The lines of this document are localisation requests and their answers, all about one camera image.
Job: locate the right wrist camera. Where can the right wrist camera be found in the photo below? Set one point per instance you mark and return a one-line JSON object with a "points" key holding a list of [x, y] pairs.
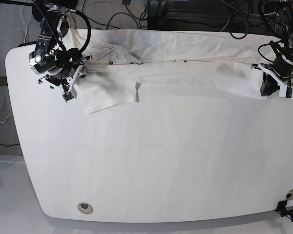
{"points": [[67, 96]]}

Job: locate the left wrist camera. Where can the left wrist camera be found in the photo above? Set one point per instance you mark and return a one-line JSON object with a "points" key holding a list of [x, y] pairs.
{"points": [[286, 92]]}

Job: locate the table cable grommet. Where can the table cable grommet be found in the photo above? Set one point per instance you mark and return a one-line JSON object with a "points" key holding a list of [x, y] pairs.
{"points": [[289, 195], [85, 208]]}

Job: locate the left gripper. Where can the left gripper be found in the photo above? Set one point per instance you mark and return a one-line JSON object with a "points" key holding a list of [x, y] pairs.
{"points": [[283, 68]]}

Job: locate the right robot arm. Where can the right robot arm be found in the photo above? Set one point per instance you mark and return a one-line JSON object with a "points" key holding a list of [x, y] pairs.
{"points": [[54, 27]]}

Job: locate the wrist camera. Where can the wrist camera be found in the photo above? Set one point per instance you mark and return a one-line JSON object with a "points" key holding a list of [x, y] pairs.
{"points": [[67, 96], [286, 92]]}

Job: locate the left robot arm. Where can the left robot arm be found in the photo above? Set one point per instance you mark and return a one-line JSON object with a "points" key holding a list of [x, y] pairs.
{"points": [[284, 14]]}

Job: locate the white printed T-shirt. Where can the white printed T-shirt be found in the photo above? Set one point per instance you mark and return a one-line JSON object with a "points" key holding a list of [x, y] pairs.
{"points": [[124, 60]]}

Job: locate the left table cable grommet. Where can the left table cable grommet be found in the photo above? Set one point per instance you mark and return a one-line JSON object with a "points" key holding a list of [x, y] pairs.
{"points": [[85, 208]]}

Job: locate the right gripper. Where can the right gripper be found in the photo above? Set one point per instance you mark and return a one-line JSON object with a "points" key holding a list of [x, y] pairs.
{"points": [[60, 70]]}

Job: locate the black table clamp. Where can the black table clamp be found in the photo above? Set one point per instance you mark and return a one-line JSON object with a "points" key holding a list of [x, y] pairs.
{"points": [[283, 211]]}

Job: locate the right table cable grommet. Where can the right table cable grommet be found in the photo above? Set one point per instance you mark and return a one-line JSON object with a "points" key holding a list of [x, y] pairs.
{"points": [[289, 195]]}

